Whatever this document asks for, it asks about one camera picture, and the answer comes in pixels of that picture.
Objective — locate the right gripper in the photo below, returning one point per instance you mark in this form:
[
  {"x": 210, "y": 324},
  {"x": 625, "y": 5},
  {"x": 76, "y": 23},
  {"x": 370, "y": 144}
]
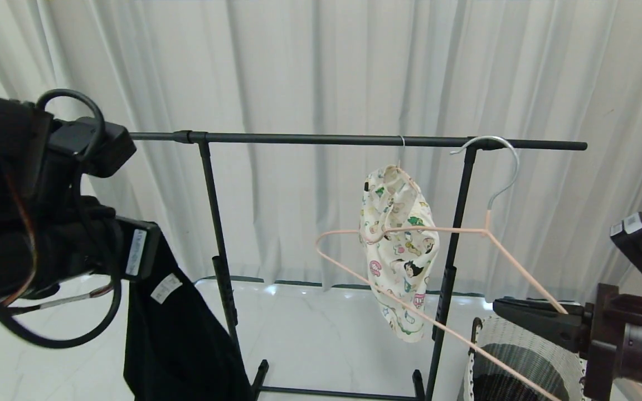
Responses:
[{"x": 599, "y": 345}]

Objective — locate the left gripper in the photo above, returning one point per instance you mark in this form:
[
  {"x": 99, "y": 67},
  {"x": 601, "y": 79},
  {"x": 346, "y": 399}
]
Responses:
[{"x": 53, "y": 245}]

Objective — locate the black garment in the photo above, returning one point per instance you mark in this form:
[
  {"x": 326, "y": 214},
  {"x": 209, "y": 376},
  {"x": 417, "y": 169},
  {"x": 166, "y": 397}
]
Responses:
[{"x": 176, "y": 345}]

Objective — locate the pink clothes hanger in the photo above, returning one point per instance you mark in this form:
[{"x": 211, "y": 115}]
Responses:
[
  {"x": 402, "y": 147},
  {"x": 487, "y": 223}
]

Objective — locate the cream printed shorts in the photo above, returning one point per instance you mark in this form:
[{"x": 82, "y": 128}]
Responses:
[{"x": 404, "y": 262}]

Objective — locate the white laundry basket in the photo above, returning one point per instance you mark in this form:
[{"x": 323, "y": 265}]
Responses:
[{"x": 521, "y": 334}]

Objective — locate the black clothes rack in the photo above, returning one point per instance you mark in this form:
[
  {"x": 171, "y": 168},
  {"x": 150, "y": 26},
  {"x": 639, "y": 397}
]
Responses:
[{"x": 298, "y": 138}]

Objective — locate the white curtain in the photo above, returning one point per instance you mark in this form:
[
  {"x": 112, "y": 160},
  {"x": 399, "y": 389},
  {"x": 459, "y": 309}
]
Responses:
[{"x": 326, "y": 67}]

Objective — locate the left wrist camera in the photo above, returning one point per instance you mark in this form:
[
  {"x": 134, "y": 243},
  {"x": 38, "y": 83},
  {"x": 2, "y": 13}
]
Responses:
[{"x": 103, "y": 147}]

